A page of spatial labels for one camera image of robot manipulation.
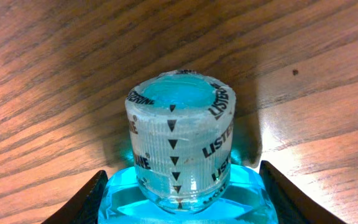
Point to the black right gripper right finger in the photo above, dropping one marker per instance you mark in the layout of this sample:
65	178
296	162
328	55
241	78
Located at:
291	204

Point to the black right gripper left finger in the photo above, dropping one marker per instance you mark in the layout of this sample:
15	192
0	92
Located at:
83	207

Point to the blue mouthwash bottle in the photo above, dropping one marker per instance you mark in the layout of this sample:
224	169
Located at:
181	127

